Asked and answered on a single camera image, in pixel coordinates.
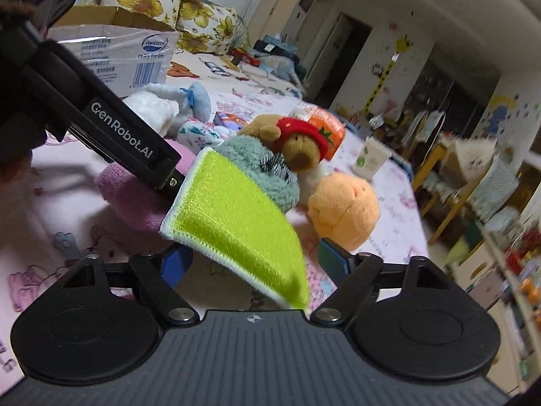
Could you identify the giraffe wall sticker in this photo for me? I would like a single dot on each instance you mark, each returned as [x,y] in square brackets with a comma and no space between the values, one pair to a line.
[382,76]

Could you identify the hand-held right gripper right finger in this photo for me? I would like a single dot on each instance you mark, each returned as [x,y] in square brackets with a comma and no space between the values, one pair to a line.
[336,264]

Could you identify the brown plush with red hat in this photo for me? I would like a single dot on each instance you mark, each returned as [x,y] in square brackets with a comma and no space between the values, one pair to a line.
[296,143]

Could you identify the orange plush toy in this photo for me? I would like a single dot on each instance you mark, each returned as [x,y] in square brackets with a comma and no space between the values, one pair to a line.
[344,209]

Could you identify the white paper cup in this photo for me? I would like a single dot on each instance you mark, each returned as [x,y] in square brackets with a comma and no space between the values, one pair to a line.
[370,158]

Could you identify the grey-green fuzzy cloth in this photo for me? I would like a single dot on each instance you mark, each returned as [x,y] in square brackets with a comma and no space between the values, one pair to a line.
[249,160]

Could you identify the pink plush toy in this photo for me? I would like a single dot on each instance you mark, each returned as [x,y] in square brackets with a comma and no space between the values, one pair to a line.
[126,198]

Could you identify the orange packet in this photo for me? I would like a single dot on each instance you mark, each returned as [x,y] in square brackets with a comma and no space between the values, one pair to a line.
[325,122]

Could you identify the yellow chair with cloth cover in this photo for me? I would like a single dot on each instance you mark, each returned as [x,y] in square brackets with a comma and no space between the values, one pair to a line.
[465,165]

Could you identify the sofa with printed cover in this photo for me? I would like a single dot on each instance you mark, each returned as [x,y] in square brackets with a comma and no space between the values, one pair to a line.
[203,62]

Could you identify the white and blue plush toy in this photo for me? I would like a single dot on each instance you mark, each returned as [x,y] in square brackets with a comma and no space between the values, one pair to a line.
[156,108]

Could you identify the cardboard box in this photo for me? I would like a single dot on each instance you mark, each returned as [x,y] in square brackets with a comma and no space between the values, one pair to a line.
[105,50]

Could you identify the red item on sofa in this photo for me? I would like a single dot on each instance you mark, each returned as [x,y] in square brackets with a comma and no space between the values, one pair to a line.
[245,57]

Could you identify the blue clothes pile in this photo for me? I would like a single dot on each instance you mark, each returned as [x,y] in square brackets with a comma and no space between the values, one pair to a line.
[281,61]

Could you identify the floral cloth bundle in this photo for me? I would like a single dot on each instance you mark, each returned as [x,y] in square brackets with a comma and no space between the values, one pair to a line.
[203,133]

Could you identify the green microfiber cloth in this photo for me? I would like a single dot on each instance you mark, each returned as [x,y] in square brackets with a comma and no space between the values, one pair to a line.
[236,228]

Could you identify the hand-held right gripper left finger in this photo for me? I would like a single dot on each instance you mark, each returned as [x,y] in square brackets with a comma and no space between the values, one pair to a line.
[175,264]

